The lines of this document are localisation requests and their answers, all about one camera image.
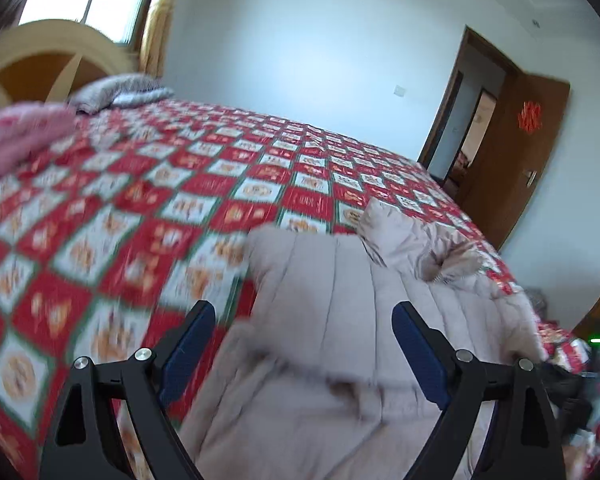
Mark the light pink quilted jacket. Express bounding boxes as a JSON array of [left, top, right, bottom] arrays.
[[180, 200, 546, 479]]

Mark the pink folded blanket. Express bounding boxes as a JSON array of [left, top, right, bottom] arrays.
[[0, 102, 76, 179]]

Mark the red paper door decoration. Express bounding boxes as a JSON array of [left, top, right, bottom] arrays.
[[517, 101, 543, 134]]

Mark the brown wooden door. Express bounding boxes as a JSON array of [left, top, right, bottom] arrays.
[[456, 73, 570, 249]]

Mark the striped grey pillow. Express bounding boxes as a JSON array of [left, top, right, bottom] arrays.
[[68, 73, 173, 115]]

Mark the beige wooden headboard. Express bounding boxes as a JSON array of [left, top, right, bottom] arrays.
[[0, 20, 136, 110]]

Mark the yellow curtain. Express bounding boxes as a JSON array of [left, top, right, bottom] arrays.
[[138, 0, 175, 78]]

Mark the silver door handle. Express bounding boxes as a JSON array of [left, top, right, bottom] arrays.
[[524, 170, 538, 188]]

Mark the white wall switch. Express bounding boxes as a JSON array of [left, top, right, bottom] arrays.
[[393, 86, 405, 98]]

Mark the dark wooden door frame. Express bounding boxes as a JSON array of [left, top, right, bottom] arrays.
[[417, 26, 520, 184]]

